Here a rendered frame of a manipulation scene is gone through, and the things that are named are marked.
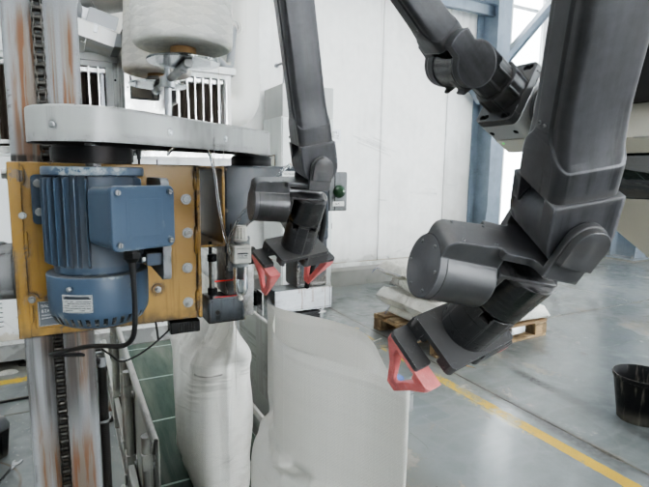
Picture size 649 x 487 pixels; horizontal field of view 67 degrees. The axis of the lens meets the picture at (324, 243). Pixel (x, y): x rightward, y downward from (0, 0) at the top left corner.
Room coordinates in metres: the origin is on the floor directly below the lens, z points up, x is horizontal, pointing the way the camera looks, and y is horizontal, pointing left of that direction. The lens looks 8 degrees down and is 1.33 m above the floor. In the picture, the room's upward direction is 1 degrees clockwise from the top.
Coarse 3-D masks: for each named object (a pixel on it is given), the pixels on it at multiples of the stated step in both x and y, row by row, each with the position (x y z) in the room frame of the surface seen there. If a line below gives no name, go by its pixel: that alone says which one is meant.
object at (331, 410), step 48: (288, 336) 0.97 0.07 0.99; (336, 336) 0.90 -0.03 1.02; (288, 384) 0.76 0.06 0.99; (336, 384) 0.69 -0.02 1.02; (384, 384) 0.64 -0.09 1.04; (288, 432) 0.76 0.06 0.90; (336, 432) 0.69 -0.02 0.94; (384, 432) 0.64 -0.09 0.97; (288, 480) 0.77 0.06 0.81; (336, 480) 0.69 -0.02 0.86; (384, 480) 0.64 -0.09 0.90
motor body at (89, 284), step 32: (64, 192) 0.71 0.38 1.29; (64, 224) 0.73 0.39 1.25; (64, 256) 0.73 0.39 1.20; (96, 256) 0.73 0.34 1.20; (64, 288) 0.72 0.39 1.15; (96, 288) 0.72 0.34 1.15; (128, 288) 0.75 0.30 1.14; (64, 320) 0.72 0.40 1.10; (96, 320) 0.72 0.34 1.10; (128, 320) 0.76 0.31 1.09
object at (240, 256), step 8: (240, 232) 0.98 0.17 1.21; (232, 240) 1.01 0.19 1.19; (240, 240) 0.97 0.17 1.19; (248, 240) 1.02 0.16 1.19; (232, 248) 0.98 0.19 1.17; (240, 248) 0.97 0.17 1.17; (248, 248) 0.98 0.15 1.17; (232, 256) 0.98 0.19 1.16; (240, 256) 0.97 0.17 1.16; (248, 256) 0.98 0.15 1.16; (232, 264) 0.98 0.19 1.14; (240, 264) 0.97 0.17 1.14; (248, 264) 1.02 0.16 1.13; (240, 296) 0.98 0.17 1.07
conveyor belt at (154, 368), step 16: (128, 352) 2.48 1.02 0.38; (144, 352) 2.48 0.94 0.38; (160, 352) 2.49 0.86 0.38; (144, 368) 2.27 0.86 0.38; (160, 368) 2.27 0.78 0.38; (144, 384) 2.09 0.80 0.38; (160, 384) 2.09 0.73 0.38; (160, 400) 1.93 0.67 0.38; (160, 416) 1.80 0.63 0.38; (160, 432) 1.68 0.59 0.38; (176, 432) 1.68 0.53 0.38; (160, 448) 1.57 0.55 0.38; (176, 448) 1.58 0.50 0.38; (160, 464) 1.48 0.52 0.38; (176, 464) 1.49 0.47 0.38; (160, 480) 1.40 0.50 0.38; (176, 480) 1.40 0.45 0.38
